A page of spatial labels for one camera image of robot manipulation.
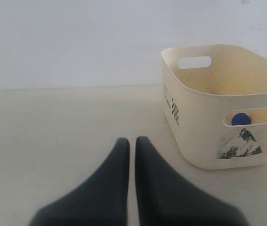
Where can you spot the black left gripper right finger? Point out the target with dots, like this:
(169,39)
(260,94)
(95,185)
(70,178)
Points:
(165,198)

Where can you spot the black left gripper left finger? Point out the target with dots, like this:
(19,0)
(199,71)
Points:
(101,200)

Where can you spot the blue-capped clear tube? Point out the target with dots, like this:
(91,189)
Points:
(241,119)

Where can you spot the small cream plastic bin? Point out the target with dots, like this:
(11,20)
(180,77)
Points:
(204,87)

